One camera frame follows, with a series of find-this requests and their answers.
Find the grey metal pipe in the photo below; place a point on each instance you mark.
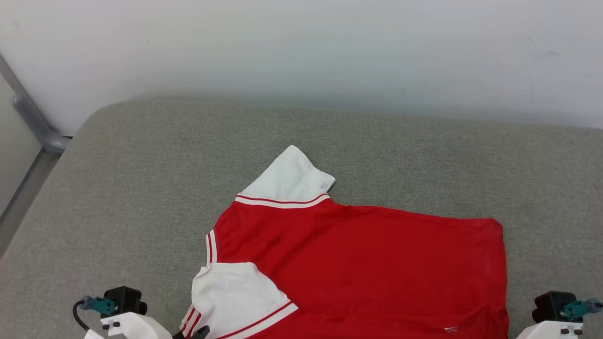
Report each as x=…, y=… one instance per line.
x=33, y=120

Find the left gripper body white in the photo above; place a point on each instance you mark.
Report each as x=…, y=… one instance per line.
x=136, y=327

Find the red and white shirt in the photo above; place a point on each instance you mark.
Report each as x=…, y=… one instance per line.
x=367, y=268

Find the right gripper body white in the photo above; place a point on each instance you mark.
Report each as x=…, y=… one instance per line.
x=551, y=331

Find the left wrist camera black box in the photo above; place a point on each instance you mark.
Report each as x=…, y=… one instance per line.
x=125, y=299

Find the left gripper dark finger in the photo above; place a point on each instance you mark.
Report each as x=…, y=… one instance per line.
x=198, y=333

